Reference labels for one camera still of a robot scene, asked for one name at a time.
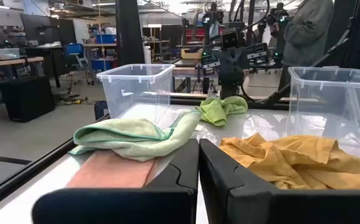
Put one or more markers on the clear plastic basket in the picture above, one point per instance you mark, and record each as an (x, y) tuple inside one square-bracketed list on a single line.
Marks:
[(136, 90), (332, 102)]

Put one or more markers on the black floor box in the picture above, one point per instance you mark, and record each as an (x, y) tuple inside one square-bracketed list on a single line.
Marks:
[(27, 99)]

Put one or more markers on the mustard yellow microfiber towel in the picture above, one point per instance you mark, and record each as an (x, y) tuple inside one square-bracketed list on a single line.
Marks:
[(292, 161)]

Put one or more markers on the wooden workbench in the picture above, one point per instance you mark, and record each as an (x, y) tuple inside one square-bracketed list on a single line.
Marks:
[(12, 61)]

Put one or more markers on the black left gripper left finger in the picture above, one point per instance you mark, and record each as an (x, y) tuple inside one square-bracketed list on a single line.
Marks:
[(167, 205)]

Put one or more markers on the lime green microfiber towel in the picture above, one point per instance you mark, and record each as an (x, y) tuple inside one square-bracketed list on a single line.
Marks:
[(217, 112)]

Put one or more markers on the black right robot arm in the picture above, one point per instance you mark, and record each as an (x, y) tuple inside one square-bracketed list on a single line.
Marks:
[(231, 71)]

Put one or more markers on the black square pillar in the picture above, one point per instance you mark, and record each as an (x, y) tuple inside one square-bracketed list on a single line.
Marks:
[(129, 31)]

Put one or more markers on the blue chair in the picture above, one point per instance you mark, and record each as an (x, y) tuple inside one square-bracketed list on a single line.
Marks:
[(74, 49)]

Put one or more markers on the black rig upright post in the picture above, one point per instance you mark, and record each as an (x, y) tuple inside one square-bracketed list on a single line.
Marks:
[(354, 37)]

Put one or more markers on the black metal table frame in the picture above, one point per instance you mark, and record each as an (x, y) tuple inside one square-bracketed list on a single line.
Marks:
[(27, 174)]

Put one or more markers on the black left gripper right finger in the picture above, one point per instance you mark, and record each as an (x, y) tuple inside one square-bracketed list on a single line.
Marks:
[(245, 205)]

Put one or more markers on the person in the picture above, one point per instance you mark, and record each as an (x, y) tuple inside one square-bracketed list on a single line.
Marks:
[(307, 34)]

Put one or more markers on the blue storage bin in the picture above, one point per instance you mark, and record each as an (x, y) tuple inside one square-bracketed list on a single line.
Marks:
[(106, 39), (101, 64)]

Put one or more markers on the pale green microfiber towel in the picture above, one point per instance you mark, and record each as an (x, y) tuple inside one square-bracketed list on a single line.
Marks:
[(130, 137)]

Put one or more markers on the black labelled equipment case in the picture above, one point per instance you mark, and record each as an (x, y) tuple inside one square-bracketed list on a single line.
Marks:
[(258, 53), (210, 60)]

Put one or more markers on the white cylinder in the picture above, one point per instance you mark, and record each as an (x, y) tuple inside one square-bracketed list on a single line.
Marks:
[(147, 55)]

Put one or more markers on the black camera rig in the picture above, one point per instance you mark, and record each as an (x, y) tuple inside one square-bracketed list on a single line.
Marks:
[(278, 17), (212, 18)]

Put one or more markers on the black background monitor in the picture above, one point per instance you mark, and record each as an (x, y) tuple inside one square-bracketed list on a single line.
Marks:
[(36, 29)]

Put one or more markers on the yellow cardboard box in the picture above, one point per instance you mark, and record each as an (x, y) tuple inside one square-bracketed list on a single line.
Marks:
[(192, 53)]

